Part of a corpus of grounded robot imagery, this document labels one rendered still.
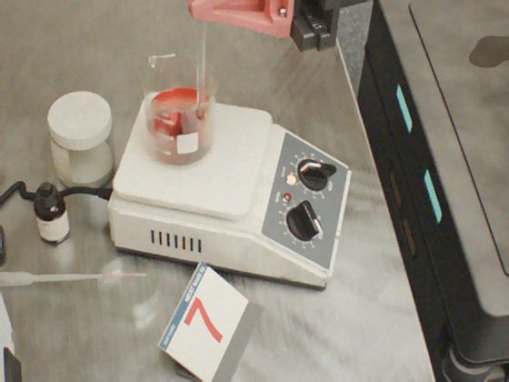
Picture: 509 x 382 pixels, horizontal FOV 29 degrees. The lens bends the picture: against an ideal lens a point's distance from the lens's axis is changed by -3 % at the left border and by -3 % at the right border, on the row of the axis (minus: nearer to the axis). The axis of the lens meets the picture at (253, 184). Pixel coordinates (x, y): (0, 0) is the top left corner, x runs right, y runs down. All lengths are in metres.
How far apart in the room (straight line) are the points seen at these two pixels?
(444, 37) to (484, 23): 0.09
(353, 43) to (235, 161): 1.35
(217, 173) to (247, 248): 0.07
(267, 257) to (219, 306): 0.06
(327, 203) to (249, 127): 0.10
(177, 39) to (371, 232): 0.31
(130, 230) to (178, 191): 0.06
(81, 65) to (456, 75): 0.76
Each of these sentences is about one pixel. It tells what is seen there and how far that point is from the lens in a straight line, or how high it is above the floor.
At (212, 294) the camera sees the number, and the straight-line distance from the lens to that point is 0.88.
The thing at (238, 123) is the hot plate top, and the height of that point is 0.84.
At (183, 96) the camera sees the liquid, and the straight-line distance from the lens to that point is 0.88.
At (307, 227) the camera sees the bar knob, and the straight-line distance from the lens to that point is 0.88.
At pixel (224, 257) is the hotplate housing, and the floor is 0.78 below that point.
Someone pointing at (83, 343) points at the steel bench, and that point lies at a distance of 0.89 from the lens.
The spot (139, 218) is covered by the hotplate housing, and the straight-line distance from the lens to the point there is 0.88.
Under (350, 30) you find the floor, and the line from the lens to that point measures 2.24.
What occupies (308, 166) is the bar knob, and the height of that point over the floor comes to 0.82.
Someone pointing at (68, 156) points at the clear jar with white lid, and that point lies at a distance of 0.94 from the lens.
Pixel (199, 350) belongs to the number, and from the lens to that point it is 0.86.
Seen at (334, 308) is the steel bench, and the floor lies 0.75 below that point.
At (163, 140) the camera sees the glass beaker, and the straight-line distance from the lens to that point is 0.85.
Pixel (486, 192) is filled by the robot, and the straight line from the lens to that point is 1.52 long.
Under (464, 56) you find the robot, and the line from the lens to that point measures 1.70.
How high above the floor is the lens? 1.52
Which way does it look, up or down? 52 degrees down
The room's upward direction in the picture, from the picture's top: 4 degrees clockwise
